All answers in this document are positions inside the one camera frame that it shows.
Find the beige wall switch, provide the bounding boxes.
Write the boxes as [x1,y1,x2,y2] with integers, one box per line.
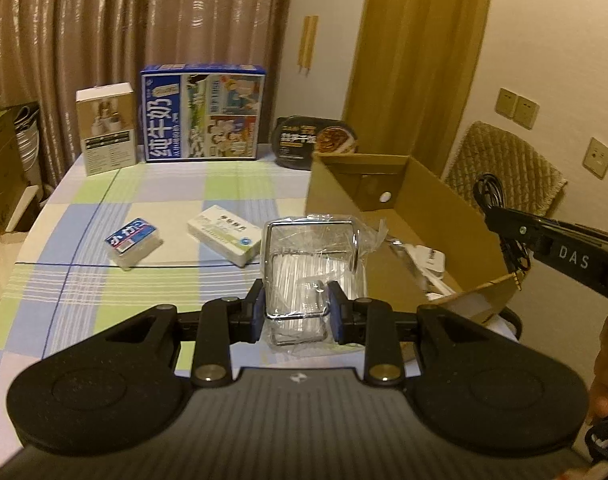
[495,87,518,118]
[514,95,540,128]

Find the blue label white pack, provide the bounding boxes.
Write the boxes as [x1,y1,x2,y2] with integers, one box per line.
[104,217,165,272]

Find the quilted chair cushion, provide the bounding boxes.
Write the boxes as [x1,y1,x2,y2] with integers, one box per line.
[441,121,567,216]

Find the yellow wall hanging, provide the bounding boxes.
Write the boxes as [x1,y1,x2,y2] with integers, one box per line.
[296,15,319,73]

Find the beige curtain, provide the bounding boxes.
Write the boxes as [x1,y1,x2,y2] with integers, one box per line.
[0,0,372,196]

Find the person's right hand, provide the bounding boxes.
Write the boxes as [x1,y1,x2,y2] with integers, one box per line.
[586,310,608,421]

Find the stack of white bowls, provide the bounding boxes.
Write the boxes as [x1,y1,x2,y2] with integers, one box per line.
[15,105,41,176]

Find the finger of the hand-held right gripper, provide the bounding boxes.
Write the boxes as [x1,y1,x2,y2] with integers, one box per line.
[484,206,556,254]

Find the wire rack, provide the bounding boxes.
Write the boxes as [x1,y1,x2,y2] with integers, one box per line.
[261,215,390,348]

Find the white product box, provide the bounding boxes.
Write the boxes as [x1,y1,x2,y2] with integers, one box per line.
[75,82,137,177]

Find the black instant meal bowl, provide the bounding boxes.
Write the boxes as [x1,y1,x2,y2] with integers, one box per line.
[270,116,359,171]

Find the checked tablecloth desktop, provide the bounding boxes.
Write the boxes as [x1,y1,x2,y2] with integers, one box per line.
[0,152,435,381]

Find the brown storage cardboard box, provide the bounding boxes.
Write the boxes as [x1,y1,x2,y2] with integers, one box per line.
[0,102,42,233]

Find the white items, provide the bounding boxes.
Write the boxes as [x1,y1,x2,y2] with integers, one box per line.
[388,237,422,291]

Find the white green medicine box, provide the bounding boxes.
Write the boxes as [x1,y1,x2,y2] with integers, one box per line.
[186,205,261,268]

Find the blue milk carton box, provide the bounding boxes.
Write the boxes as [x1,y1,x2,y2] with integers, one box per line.
[140,64,267,163]

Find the black cable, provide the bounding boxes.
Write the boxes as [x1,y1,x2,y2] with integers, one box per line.
[474,172,530,293]

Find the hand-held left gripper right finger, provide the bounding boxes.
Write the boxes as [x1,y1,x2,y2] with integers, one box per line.
[327,280,492,388]

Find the beige wall socket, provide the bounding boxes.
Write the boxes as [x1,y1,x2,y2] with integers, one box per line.
[582,136,608,179]

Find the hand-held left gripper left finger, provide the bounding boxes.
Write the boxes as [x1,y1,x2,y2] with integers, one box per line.
[101,279,266,388]

